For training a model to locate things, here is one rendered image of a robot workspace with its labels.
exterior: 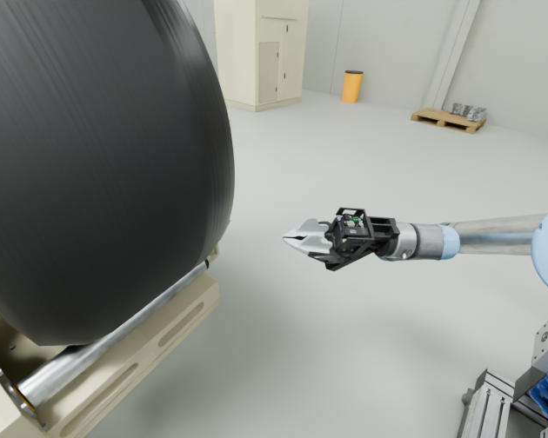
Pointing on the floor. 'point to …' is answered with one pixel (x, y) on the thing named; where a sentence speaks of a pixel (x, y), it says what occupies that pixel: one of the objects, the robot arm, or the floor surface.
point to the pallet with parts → (471, 120)
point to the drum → (352, 78)
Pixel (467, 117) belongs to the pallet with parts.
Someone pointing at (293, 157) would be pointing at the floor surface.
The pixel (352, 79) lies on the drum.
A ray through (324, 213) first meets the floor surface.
